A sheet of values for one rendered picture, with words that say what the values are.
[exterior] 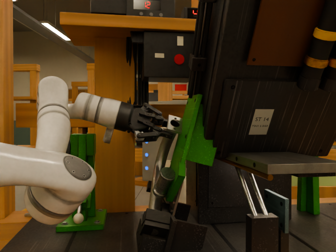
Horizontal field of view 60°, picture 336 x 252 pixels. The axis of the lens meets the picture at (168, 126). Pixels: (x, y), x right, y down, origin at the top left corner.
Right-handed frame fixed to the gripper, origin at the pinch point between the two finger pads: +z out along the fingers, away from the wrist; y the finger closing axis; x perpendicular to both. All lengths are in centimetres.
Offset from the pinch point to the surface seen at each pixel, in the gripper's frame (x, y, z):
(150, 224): 7.8, -23.9, -0.1
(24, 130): 869, 673, -367
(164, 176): -0.5, -16.0, 0.1
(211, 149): -5.2, -8.4, 9.9
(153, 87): 419, 560, 36
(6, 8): 3, 39, -61
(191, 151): -4.1, -9.5, 5.2
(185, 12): -14.7, 40.7, -2.0
